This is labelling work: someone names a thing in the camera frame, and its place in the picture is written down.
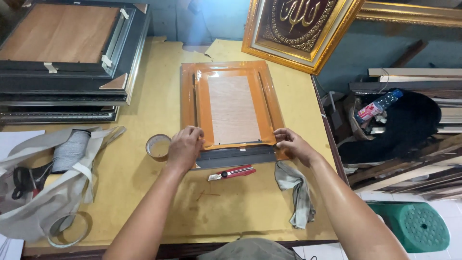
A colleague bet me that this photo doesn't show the person's left hand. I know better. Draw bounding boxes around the person's left hand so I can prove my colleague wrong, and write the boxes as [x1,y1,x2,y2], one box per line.
[166,125,205,172]

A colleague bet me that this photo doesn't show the person's right hand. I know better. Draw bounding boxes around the person's right hand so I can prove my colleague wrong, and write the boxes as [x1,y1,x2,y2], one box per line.
[273,127,320,168]

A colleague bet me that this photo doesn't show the picture frame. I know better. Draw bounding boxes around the picture frame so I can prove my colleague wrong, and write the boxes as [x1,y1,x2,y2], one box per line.
[180,61,291,170]

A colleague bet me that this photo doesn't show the brown packing tape roll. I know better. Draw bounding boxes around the brown packing tape roll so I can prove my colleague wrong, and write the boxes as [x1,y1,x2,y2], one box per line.
[145,134,172,162]

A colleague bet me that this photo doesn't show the red utility knife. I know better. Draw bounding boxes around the red utility knife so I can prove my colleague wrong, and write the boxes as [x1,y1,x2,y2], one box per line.
[208,165,257,182]

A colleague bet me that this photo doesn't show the grey rag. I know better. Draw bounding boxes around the grey rag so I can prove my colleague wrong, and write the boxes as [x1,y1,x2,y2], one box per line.
[274,161,316,229]

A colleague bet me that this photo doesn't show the person's grey clothing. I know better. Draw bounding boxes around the person's grey clothing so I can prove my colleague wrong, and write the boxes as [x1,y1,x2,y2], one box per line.
[197,238,305,260]

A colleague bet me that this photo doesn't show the stack of dark picture frames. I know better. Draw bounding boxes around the stack of dark picture frames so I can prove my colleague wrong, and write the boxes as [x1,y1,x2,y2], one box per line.
[0,0,152,125]

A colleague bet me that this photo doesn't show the grey cloth bag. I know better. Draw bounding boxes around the grey cloth bag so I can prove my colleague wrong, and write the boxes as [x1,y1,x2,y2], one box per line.
[0,125,127,242]

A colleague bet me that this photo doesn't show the gold framed calligraphy picture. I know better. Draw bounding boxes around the gold framed calligraphy picture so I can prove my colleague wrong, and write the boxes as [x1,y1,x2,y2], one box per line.
[241,0,366,75]

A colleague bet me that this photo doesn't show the clear tape roll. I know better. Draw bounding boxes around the clear tape roll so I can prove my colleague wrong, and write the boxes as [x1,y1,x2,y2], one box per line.
[47,212,90,248]

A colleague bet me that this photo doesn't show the black scissors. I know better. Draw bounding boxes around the black scissors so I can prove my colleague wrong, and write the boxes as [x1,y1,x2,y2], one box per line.
[12,163,53,200]

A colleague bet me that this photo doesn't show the white paper sheet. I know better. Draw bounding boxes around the white paper sheet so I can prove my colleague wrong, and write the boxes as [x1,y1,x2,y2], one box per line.
[0,130,46,161]

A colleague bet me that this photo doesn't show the plastic water bottle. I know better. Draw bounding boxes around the plastic water bottle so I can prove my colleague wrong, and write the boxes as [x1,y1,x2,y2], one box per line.
[354,89,404,124]

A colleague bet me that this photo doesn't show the black cloth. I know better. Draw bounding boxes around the black cloth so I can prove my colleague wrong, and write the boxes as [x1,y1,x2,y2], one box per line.
[337,88,442,165]

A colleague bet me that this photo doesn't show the green plastic stool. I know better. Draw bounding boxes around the green plastic stool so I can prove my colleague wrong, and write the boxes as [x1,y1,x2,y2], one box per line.
[367,201,451,254]

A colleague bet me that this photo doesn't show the spool of grey string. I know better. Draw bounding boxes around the spool of grey string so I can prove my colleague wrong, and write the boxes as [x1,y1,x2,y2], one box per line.
[51,130,91,173]

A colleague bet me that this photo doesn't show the heap of frame mouldings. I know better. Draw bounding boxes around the heap of frame mouldings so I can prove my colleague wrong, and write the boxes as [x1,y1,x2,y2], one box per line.
[321,68,462,201]

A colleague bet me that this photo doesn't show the gold frame moulding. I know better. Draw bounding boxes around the gold frame moulding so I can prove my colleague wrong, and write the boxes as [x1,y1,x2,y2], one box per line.
[355,1,462,29]

